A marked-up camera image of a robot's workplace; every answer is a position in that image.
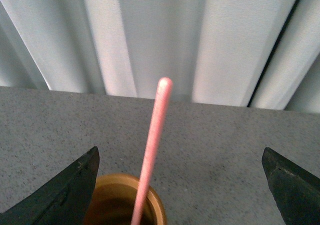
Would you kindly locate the white curtain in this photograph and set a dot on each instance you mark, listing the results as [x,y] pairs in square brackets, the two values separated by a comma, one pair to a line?
[248,53]

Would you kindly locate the pink chopstick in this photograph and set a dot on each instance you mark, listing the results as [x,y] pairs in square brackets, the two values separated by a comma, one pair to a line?
[160,107]

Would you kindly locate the bamboo chopstick holder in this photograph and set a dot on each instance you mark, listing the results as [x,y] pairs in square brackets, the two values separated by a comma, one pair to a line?
[113,201]

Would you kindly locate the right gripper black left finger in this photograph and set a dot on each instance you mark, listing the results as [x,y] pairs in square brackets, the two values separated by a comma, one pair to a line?
[63,200]

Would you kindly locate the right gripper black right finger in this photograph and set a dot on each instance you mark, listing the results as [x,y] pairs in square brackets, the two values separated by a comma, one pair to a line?
[295,190]

